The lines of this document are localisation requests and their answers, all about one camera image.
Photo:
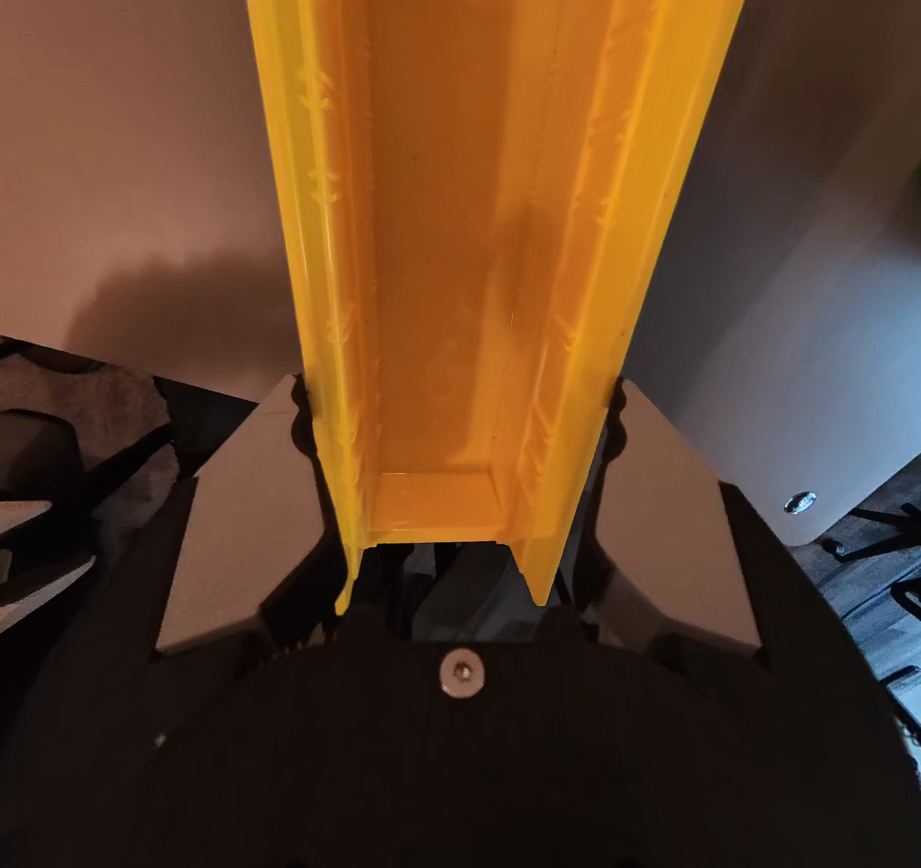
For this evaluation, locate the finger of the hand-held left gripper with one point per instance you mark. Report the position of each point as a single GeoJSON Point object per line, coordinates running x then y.
{"type": "Point", "coordinates": [18, 514]}
{"type": "Point", "coordinates": [36, 591]}

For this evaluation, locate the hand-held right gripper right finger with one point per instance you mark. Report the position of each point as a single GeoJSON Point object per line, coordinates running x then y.
{"type": "Point", "coordinates": [669, 522]}

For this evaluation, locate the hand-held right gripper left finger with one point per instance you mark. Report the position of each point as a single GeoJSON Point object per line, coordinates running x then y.
{"type": "Point", "coordinates": [244, 522]}

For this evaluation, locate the yellow plastic bin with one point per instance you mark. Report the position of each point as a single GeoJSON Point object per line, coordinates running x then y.
{"type": "Point", "coordinates": [446, 234]}

